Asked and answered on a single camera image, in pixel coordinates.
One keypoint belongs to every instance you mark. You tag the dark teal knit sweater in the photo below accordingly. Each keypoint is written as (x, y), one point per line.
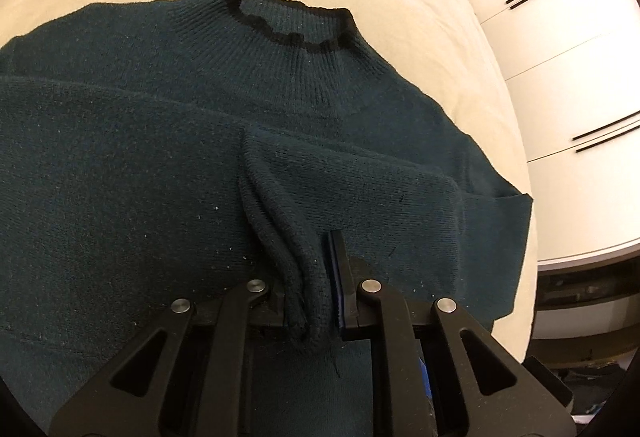
(150, 142)

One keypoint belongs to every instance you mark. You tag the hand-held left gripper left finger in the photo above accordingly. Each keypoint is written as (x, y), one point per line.
(260, 304)

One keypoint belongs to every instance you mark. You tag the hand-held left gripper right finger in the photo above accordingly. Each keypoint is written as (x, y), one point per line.
(336, 277)

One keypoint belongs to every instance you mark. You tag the white wardrobe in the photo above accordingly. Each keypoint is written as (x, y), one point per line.
(565, 62)

